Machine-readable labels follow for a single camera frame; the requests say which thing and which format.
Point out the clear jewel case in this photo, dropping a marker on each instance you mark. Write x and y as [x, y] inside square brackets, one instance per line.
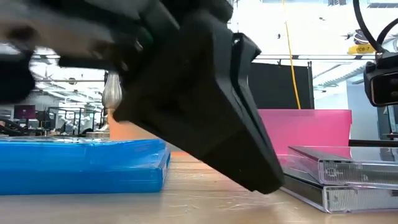
[357, 171]
[357, 199]

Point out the white shade table lamp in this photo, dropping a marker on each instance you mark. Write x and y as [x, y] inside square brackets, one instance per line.
[112, 93]

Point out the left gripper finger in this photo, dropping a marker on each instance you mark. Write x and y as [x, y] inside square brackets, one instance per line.
[245, 49]
[192, 102]

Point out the orange translucent plastic bin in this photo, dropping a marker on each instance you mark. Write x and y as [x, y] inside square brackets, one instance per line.
[130, 132]

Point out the black partition screen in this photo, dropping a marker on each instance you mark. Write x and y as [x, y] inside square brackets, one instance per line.
[280, 87]

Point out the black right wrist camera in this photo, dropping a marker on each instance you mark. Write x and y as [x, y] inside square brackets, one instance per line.
[382, 84]

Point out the red translucent plastic bin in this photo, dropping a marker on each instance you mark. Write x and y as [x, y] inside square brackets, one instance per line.
[304, 130]

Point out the dark red monitor screen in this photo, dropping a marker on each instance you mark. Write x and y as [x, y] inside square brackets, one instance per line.
[24, 112]

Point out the grey ceiling duct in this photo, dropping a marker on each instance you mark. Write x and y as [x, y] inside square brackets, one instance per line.
[339, 77]

